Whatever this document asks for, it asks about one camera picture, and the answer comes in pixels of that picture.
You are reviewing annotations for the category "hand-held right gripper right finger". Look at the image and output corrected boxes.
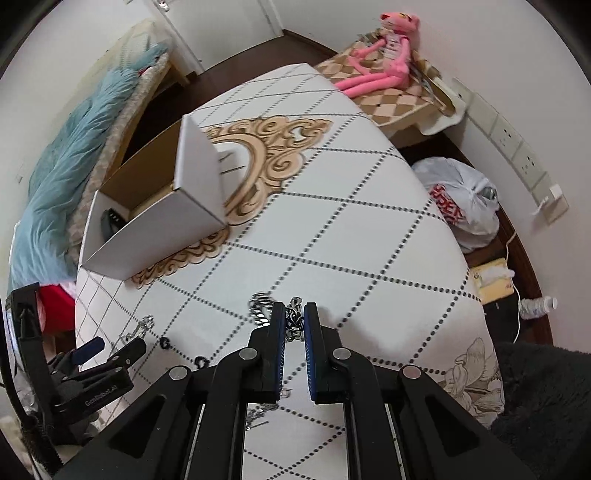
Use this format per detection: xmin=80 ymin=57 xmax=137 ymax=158
xmin=303 ymin=302 xmax=536 ymax=480

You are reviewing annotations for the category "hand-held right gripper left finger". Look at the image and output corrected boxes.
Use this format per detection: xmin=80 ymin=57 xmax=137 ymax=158
xmin=55 ymin=302 xmax=287 ymax=480

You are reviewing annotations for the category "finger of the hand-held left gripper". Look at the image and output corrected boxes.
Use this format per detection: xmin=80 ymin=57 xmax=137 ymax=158
xmin=54 ymin=336 xmax=105 ymax=371
xmin=69 ymin=338 xmax=148 ymax=385

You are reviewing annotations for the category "thick silver chain necklace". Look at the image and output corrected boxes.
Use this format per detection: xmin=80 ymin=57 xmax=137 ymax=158
xmin=244 ymin=292 xmax=306 ymax=432

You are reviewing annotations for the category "white cardboard box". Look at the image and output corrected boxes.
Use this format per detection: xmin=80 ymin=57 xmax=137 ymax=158
xmin=79 ymin=113 xmax=230 ymax=281

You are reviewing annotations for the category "red cloth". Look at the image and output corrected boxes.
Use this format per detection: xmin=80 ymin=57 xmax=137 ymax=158
xmin=37 ymin=284 xmax=77 ymax=333

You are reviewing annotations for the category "white patterned tablecloth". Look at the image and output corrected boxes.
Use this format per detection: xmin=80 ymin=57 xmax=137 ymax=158
xmin=74 ymin=62 xmax=506 ymax=480

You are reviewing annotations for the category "black item in box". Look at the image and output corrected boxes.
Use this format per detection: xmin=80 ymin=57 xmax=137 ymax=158
xmin=100 ymin=209 xmax=124 ymax=241

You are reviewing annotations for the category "blue fluffy blanket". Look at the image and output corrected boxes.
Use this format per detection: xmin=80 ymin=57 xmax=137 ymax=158
xmin=8 ymin=44 xmax=169 ymax=296

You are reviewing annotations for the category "yellow tissue box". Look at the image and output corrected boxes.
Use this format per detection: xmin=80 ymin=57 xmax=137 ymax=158
xmin=471 ymin=258 xmax=515 ymax=305

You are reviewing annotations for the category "white plastic bag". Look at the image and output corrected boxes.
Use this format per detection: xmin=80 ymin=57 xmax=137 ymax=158
xmin=411 ymin=157 xmax=502 ymax=254

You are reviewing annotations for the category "clear plastic bottle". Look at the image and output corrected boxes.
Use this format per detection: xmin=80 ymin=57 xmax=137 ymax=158
xmin=519 ymin=295 xmax=558 ymax=320

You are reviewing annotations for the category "dark grey fluffy cloth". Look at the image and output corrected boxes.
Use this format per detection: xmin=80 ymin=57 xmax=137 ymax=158
xmin=487 ymin=342 xmax=591 ymax=467

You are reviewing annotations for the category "brown chequered blanket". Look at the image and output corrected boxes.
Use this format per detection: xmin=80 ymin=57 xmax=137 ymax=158
xmin=314 ymin=34 xmax=458 ymax=129

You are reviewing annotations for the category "white plug adapter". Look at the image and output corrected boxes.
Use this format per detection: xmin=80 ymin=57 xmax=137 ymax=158
xmin=531 ymin=184 xmax=568 ymax=224

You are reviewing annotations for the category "pink plush toy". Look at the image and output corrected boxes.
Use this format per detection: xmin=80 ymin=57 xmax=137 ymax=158
xmin=336 ymin=13 xmax=422 ymax=99

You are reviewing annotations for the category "white door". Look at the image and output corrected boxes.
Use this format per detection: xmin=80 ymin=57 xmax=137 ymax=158
xmin=152 ymin=0 xmax=283 ymax=75

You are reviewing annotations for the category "thin silver necklace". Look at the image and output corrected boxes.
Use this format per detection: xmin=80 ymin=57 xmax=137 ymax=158
xmin=121 ymin=315 xmax=155 ymax=344

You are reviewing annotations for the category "white cable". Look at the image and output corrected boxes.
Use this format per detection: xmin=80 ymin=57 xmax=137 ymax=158
xmin=503 ymin=226 xmax=525 ymax=344

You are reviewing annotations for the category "wooden bed frame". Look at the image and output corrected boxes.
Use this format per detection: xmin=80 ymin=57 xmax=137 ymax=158
xmin=157 ymin=53 xmax=191 ymax=86

